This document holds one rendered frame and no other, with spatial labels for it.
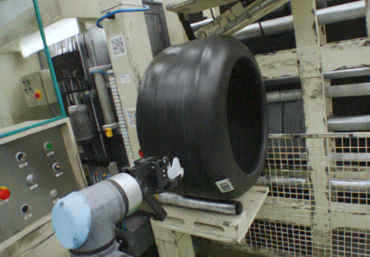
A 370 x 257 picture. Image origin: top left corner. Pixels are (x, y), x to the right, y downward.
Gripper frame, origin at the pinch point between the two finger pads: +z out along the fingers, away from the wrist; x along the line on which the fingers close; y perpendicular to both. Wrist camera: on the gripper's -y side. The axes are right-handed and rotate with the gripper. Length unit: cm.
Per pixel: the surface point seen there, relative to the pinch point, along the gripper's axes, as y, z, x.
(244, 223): -24.3, 19.8, -9.9
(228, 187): -6.4, 7.9, -10.9
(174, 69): 29.2, 4.9, 0.7
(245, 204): -25.2, 35.5, -4.4
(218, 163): 1.9, 4.1, -10.6
